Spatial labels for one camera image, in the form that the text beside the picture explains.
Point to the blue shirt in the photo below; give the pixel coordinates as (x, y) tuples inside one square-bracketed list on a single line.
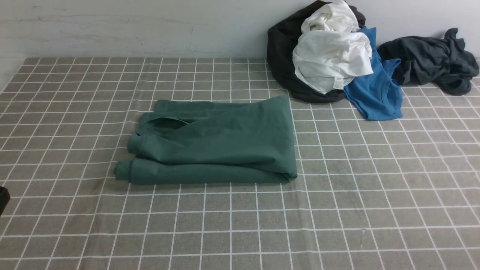
[(378, 97)]

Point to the dark grey crumpled garment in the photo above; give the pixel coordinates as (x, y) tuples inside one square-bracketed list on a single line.
[(441, 61)]

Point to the black garment under pile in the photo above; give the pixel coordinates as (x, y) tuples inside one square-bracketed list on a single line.
[(282, 39)]

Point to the white shirt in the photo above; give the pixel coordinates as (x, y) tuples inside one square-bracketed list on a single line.
[(331, 50)]

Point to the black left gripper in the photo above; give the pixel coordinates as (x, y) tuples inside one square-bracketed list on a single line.
[(4, 199)]

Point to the green long sleeve shirt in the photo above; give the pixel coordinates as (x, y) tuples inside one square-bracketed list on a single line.
[(209, 142)]

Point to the grey checkered tablecloth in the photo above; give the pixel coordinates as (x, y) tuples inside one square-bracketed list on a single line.
[(387, 195)]

